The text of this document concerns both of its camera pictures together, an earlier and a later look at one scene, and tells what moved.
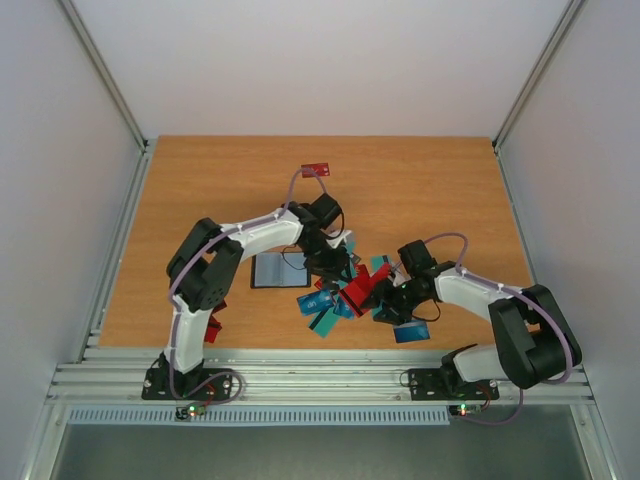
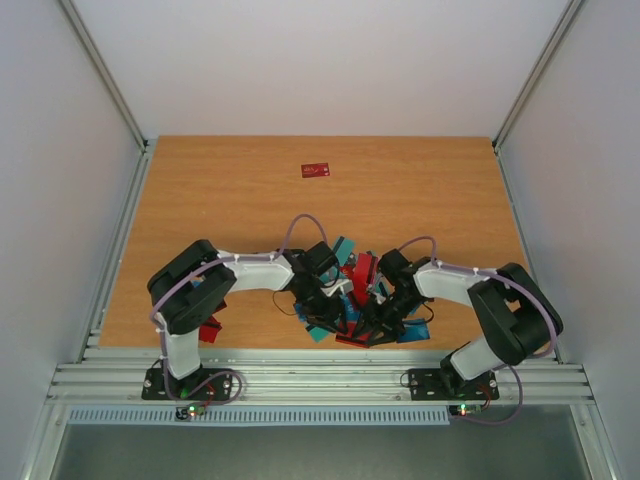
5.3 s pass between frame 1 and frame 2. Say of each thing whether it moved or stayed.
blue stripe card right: stayed
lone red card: stayed
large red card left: stayed
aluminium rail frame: stayed
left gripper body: moved
